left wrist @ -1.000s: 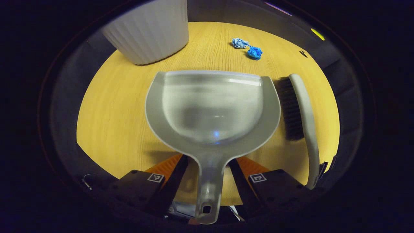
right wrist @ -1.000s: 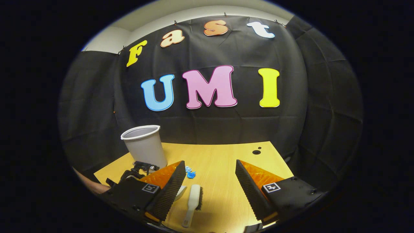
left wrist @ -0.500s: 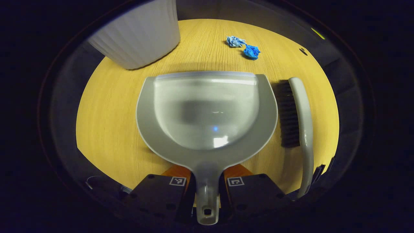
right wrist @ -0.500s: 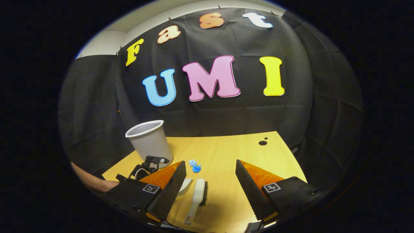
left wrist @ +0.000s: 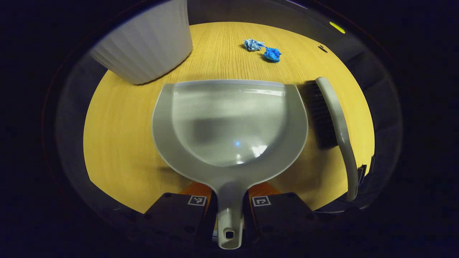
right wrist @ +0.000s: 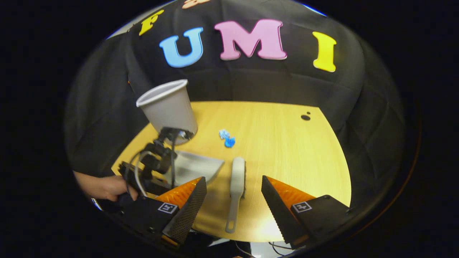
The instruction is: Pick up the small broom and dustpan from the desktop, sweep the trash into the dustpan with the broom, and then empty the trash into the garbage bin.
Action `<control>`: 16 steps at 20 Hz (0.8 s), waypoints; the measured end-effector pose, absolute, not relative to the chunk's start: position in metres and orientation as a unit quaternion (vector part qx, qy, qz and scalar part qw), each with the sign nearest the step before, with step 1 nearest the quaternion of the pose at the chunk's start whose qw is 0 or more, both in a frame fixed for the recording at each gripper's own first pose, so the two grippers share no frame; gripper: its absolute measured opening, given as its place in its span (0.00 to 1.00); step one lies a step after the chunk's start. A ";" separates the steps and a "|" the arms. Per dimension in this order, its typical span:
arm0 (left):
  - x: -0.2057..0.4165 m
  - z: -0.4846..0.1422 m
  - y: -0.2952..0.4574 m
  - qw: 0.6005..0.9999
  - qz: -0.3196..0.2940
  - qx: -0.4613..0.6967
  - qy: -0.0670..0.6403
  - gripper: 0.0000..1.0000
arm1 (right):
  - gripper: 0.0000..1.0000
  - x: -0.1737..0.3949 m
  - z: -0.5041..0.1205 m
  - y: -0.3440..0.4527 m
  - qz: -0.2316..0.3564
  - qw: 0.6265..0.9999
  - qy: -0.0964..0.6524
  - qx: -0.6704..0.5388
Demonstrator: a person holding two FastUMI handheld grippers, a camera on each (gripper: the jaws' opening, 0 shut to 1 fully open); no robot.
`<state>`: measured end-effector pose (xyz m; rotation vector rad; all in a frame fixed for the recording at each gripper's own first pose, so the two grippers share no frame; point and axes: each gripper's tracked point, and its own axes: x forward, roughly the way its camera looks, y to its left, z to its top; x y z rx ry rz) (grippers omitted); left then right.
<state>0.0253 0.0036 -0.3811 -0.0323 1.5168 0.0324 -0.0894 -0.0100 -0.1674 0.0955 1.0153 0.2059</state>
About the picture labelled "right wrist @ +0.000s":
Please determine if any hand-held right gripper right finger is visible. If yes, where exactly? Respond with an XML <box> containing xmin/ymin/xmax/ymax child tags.
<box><xmin>261</xmin><ymin>175</ymin><xmax>354</xmax><ymax>250</ymax></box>

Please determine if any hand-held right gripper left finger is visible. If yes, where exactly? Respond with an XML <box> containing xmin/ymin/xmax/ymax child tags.
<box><xmin>119</xmin><ymin>176</ymin><xmax>208</xmax><ymax>248</ymax></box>

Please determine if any white dustpan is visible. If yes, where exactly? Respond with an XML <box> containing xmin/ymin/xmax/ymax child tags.
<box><xmin>163</xmin><ymin>150</ymin><xmax>225</xmax><ymax>186</ymax></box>

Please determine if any small white broom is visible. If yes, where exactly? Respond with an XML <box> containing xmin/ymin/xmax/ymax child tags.
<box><xmin>225</xmin><ymin>157</ymin><xmax>246</xmax><ymax>234</ymax></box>

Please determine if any white garbage bin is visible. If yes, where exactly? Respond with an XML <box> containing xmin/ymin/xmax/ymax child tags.
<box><xmin>136</xmin><ymin>79</ymin><xmax>198</xmax><ymax>145</ymax></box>

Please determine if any black backdrop cloth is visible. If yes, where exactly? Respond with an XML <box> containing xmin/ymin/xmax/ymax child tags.
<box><xmin>65</xmin><ymin>0</ymin><xmax>406</xmax><ymax>215</ymax></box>

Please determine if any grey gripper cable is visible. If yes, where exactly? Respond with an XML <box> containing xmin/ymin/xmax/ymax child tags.
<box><xmin>134</xmin><ymin>150</ymin><xmax>153</xmax><ymax>197</ymax></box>

